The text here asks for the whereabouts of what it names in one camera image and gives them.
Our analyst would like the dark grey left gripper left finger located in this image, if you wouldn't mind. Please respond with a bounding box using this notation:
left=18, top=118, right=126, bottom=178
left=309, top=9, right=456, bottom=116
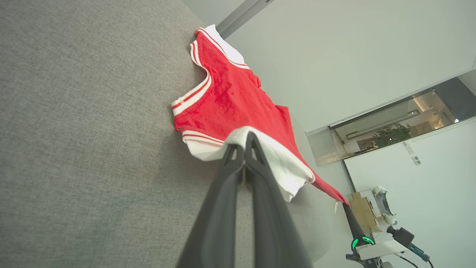
left=177, top=144, right=245, bottom=268

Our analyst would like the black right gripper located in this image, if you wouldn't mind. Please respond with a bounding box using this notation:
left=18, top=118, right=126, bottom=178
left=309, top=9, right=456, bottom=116
left=342, top=203, right=376, bottom=261

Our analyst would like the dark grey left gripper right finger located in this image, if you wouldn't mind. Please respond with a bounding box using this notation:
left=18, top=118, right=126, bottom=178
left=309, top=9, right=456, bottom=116
left=244, top=131, right=312, bottom=268

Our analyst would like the red shirt with white sleeves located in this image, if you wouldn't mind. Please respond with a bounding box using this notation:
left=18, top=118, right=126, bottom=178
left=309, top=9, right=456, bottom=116
left=171, top=24, right=350, bottom=206

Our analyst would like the brown cardboard box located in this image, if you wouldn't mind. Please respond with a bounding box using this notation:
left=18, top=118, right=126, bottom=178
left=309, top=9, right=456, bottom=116
left=350, top=192, right=383, bottom=234

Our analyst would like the white plastic device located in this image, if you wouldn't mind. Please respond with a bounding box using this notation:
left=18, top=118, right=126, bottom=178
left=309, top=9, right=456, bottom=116
left=372, top=185, right=398, bottom=226

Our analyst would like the green potted plant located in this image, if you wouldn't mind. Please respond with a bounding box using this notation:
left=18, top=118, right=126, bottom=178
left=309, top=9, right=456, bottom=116
left=372, top=124, right=414, bottom=148

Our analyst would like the grey fabric sofa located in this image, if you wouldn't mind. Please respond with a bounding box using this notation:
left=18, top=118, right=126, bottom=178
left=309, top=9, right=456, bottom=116
left=0, top=0, right=331, bottom=268

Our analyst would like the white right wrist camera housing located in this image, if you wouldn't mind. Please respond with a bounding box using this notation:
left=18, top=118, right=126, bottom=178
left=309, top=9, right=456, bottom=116
left=356, top=239, right=408, bottom=261

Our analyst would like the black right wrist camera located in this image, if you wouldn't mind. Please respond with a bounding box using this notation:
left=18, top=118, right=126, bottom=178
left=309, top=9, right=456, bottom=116
left=387, top=225, right=415, bottom=248

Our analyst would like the teal right cable connector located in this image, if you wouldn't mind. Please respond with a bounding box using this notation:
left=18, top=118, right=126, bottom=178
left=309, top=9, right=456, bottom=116
left=407, top=244, right=431, bottom=262

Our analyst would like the glass wall window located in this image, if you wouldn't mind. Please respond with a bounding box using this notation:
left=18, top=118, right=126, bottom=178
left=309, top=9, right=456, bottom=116
left=307, top=78, right=463, bottom=167

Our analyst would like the grey aluminium wall post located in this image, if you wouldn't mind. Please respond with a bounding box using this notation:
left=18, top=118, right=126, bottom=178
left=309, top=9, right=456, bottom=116
left=217, top=0, right=275, bottom=39

